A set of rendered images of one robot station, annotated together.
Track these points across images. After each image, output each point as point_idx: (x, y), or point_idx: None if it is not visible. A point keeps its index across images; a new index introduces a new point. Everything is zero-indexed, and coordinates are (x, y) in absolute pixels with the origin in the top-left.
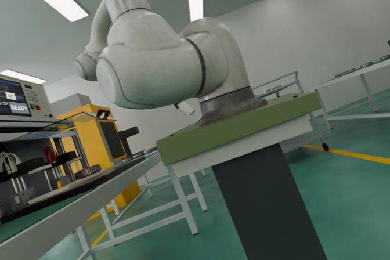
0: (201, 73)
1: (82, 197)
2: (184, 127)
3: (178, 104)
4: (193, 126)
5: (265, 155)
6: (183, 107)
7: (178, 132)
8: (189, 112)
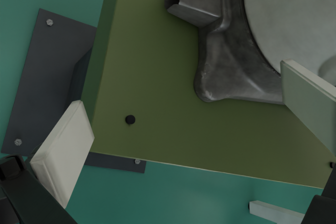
0: None
1: None
2: (213, 158)
3: (62, 200)
4: (280, 125)
5: None
6: (74, 166)
7: (293, 161)
8: (89, 135)
